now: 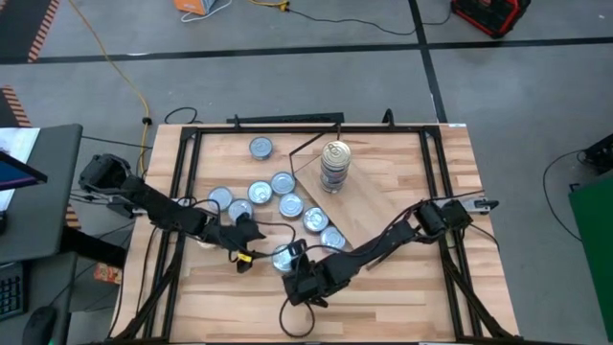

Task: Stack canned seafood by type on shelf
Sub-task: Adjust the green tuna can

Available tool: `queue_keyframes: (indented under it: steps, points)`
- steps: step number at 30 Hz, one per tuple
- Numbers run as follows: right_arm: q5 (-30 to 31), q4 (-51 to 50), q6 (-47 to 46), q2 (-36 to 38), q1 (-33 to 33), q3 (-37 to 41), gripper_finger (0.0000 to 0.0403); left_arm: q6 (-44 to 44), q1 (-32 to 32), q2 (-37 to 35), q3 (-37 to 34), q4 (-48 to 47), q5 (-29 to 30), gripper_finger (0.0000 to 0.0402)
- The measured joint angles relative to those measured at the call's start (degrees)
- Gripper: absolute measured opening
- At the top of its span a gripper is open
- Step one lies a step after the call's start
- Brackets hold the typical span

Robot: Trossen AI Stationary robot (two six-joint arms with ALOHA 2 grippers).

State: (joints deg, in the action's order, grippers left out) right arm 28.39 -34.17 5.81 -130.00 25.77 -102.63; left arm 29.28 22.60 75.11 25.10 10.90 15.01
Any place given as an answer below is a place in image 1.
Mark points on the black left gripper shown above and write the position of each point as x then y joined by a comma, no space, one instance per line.
222,236

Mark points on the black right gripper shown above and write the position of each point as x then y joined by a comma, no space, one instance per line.
311,282

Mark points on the blue-label pull-tab can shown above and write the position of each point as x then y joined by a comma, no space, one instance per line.
238,208

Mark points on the black-label silver-lid can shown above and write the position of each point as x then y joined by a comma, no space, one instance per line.
333,238

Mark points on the red-label silver-lid can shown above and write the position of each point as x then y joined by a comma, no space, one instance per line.
315,220

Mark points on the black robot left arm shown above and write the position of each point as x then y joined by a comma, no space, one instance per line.
158,206

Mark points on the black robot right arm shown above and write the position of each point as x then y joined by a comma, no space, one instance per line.
383,239

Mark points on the silver-lid tuna can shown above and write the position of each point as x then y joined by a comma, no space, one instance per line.
283,183

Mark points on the blue-white label silver-lid can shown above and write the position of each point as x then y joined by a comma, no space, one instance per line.
261,148

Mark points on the black bar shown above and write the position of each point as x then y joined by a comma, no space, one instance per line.
287,118

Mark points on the orange packet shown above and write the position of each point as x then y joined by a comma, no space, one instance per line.
107,274

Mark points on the black clamp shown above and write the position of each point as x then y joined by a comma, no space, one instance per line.
388,120

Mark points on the dark grey desk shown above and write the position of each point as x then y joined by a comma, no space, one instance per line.
48,287

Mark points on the black computer mouse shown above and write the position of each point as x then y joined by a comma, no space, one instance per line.
38,326

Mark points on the yellow plug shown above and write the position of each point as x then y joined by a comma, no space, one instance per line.
282,6

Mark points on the orange box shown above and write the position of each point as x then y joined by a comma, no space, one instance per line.
191,6

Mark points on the monitor with blue screen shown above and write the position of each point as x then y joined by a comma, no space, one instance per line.
14,175

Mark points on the black keyboard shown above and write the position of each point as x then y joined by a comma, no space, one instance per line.
12,297

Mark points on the black mat with striped edge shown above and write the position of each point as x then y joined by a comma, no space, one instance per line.
14,108
19,24

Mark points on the red and black case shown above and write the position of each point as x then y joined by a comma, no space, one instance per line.
488,16

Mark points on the black device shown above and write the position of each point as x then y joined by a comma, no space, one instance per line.
601,153

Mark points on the wooden shelf with black frame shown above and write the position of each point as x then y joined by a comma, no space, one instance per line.
364,211

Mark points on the black metal table frame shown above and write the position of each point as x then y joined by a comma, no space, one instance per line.
311,129

